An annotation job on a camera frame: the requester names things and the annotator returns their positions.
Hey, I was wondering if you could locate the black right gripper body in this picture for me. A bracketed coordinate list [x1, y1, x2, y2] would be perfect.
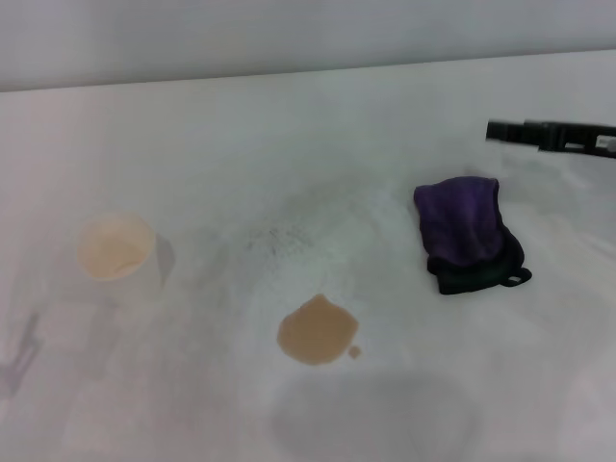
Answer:
[537, 121, 616, 159]

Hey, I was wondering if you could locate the brown liquid stain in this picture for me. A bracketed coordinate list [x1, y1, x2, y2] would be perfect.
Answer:
[276, 293, 361, 368]

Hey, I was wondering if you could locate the white foam cup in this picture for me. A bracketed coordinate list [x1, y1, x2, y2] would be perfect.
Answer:
[75, 211, 177, 310]

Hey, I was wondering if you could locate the purple and black rag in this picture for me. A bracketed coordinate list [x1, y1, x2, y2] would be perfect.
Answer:
[413, 176, 533, 296]

